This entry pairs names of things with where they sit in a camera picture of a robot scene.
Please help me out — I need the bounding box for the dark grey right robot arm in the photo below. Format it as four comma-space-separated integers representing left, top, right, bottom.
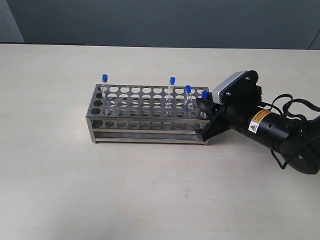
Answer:
195, 70, 320, 175

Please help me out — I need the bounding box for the stainless steel tube rack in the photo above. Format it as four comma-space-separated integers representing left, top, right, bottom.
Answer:
85, 84, 209, 145

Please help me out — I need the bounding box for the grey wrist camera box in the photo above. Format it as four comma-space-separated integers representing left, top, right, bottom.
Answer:
211, 70, 248, 105

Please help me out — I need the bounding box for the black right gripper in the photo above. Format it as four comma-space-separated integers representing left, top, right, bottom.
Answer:
195, 70, 262, 141

